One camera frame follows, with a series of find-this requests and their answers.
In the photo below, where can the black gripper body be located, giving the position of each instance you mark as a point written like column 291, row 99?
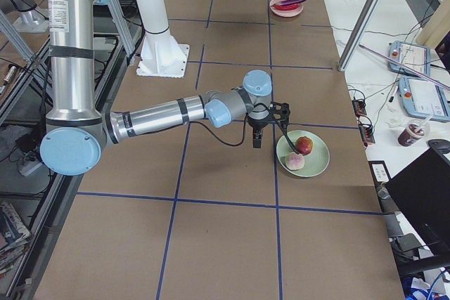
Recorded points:
column 257, row 124

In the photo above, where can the lower teach pendant tablet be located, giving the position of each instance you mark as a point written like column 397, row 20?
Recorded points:
column 421, row 98

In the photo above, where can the orange circuit board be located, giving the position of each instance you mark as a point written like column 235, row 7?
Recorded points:
column 359, row 106
column 367, row 134

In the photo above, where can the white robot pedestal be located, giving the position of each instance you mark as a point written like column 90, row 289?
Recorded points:
column 161, row 54

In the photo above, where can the red chili pepper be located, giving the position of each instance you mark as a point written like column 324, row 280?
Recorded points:
column 286, row 7

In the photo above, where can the magazines under bench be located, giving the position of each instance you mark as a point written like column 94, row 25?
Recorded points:
column 14, row 236

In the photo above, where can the iced drink cup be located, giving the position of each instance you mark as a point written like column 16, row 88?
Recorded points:
column 414, row 130

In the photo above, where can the teach pendant tablet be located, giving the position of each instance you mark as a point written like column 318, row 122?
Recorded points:
column 413, row 56
column 421, row 98

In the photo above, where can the black monitor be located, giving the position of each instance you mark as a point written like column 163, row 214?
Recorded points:
column 421, row 192

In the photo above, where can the black computer mouse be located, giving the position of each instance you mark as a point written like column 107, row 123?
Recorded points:
column 440, row 146

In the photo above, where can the green-pink peach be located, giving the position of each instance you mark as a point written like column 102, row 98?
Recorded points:
column 294, row 161

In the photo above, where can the purple eggplant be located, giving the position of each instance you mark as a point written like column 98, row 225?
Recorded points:
column 288, row 2

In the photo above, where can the upper teach pendant tablet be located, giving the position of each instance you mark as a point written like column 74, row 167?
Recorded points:
column 413, row 56

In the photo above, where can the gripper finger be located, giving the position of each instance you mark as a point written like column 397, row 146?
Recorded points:
column 257, row 134

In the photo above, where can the aluminium frame post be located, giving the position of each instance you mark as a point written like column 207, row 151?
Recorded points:
column 357, row 33

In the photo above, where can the pink plate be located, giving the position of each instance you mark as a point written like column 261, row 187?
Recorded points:
column 292, row 11

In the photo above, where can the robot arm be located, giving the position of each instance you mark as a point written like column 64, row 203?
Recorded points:
column 77, row 133

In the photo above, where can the green plate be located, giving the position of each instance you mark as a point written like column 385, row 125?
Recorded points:
column 315, row 162

